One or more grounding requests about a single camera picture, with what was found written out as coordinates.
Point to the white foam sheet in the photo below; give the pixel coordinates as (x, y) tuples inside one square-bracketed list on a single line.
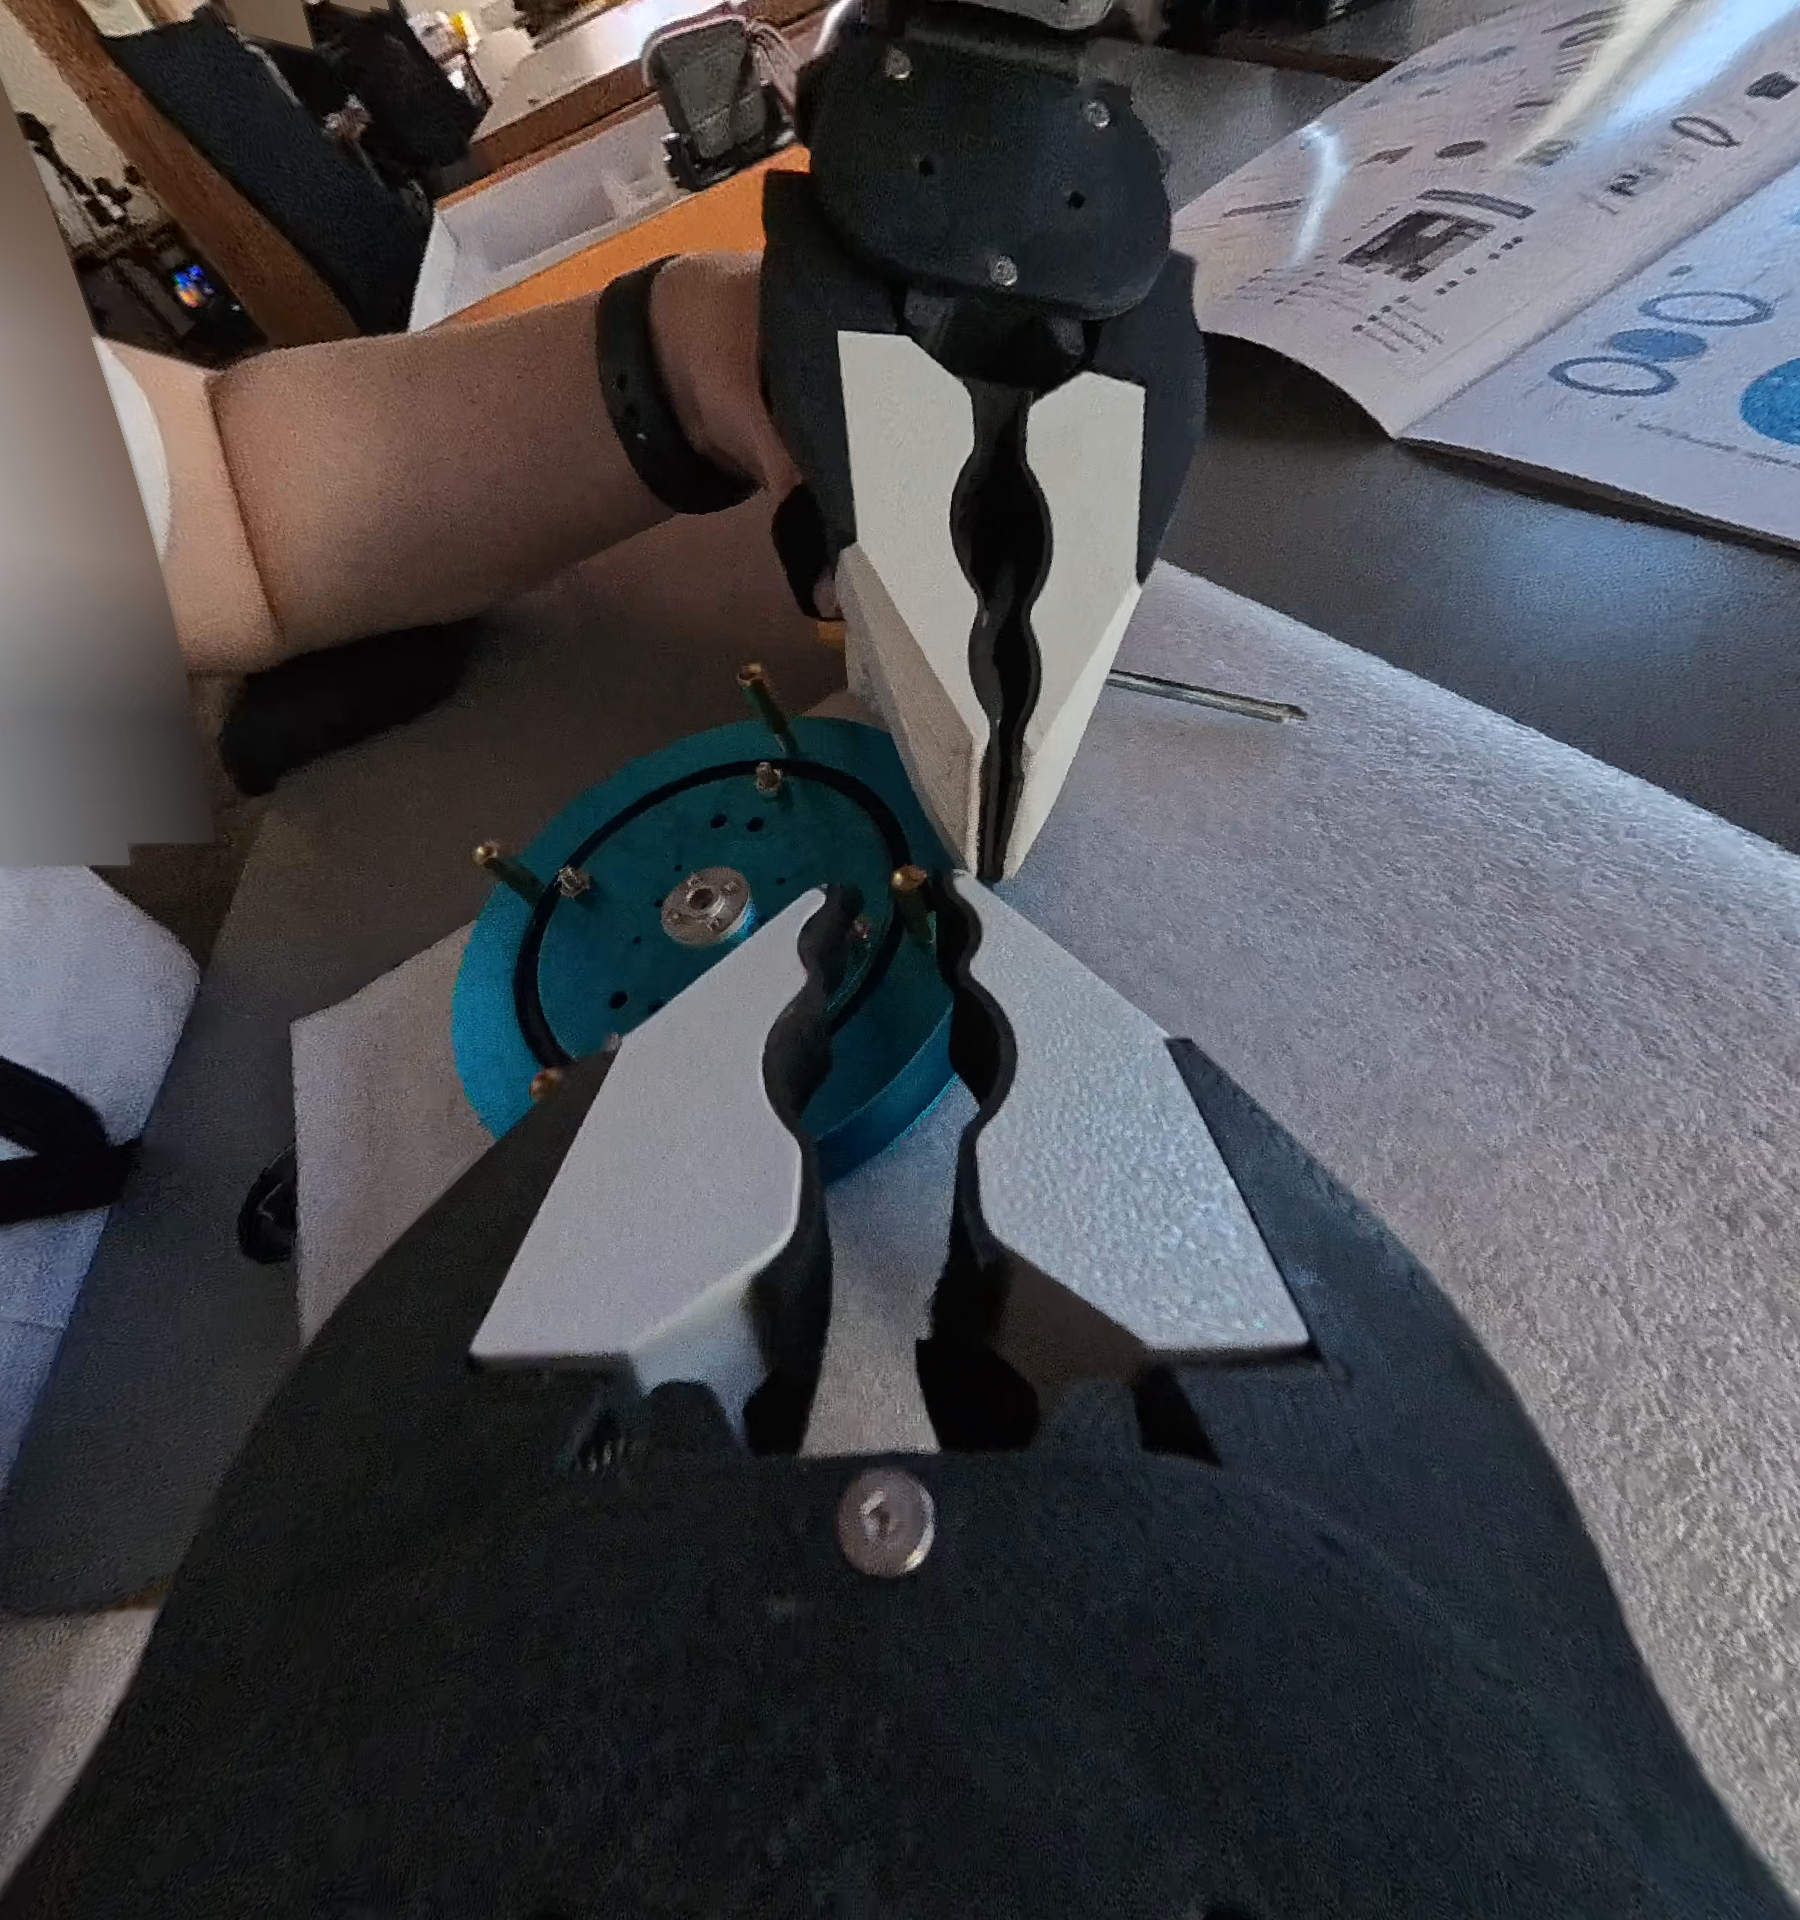
[(1439, 1053)]

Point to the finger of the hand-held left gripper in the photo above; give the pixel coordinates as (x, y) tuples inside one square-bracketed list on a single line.
[(904, 491), (1105, 510)]

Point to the person's left hand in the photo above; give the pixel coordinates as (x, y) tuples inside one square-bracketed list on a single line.
[(719, 359)]

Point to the silver metal hub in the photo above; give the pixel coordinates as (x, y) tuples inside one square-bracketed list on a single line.
[(709, 911)]

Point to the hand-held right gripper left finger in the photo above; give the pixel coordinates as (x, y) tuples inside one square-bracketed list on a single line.
[(659, 1197)]

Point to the round black desk badge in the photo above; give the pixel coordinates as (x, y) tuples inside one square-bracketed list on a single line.
[(262, 1197)]

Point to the brown wooden post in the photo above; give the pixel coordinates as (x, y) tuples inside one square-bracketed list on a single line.
[(162, 149)]

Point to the thin metal pin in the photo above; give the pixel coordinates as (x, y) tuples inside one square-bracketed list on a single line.
[(1201, 698)]

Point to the person's left forearm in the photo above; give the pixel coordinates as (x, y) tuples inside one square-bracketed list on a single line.
[(385, 482)]

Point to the teal round plate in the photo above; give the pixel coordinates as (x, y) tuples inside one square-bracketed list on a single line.
[(627, 937)]

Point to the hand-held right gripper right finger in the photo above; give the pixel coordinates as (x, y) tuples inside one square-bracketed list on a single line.
[(1130, 1185)]

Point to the black bag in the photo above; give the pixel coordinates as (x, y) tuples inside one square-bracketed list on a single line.
[(288, 149)]

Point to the printed instruction manual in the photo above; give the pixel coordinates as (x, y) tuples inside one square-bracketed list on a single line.
[(1589, 299)]

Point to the black wristband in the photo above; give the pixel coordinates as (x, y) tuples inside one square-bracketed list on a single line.
[(635, 406)]

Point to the person's white shirt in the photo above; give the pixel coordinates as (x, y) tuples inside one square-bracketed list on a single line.
[(42, 1345)]

